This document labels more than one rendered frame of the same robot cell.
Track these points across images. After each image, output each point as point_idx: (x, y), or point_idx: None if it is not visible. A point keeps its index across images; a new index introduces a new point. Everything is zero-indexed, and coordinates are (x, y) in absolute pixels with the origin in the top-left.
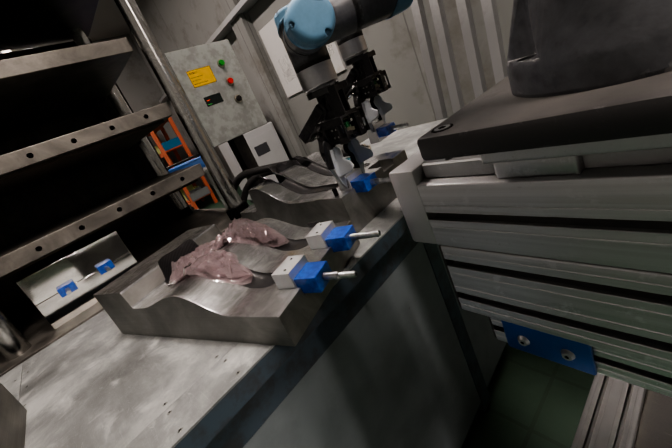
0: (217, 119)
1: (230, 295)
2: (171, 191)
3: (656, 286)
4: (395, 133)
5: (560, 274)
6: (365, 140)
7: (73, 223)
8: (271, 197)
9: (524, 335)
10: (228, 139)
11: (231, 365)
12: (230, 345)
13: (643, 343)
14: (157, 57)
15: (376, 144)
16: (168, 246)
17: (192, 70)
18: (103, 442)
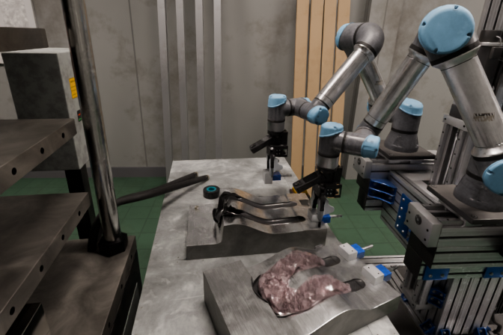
0: (82, 137)
1: (357, 298)
2: (72, 231)
3: (485, 248)
4: (204, 163)
5: (468, 250)
6: (172, 164)
7: (5, 306)
8: (254, 229)
9: (431, 274)
10: (87, 160)
11: (385, 333)
12: (365, 328)
13: (475, 262)
14: (94, 71)
15: (200, 172)
16: (224, 289)
17: (72, 78)
18: None
